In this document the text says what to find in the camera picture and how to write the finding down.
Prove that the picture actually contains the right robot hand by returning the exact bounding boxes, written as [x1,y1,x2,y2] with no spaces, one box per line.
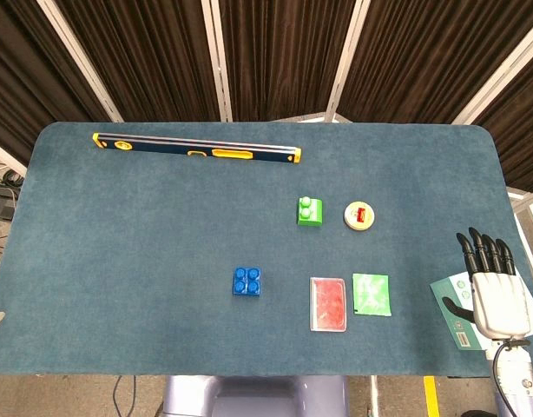
[441,226,533,340]

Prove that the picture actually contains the green toy brick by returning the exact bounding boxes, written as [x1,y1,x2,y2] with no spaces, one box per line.
[296,195,326,227]

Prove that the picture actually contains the blue toy brick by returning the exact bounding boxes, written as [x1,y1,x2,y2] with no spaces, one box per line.
[231,266,263,298]

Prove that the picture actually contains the white and green product box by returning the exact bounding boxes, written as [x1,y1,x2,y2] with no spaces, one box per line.
[429,272,533,351]

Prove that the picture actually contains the green sachet packet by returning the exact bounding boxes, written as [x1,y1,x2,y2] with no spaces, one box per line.
[352,273,392,317]

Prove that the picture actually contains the robot torso base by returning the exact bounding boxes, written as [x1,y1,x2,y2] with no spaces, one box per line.
[161,374,351,417]

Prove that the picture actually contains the teal table mat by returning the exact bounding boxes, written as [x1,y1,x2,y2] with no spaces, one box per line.
[0,121,533,377]

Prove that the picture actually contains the blue and yellow spirit level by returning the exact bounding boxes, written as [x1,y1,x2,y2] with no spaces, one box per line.
[91,132,303,164]

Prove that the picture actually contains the black floor equipment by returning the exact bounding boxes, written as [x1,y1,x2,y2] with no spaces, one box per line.
[0,169,25,221]

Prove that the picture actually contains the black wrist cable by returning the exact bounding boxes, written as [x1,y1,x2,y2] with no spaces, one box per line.
[491,341,522,405]

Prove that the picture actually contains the black floor cable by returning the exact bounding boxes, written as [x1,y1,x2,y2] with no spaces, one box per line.
[112,375,137,414]

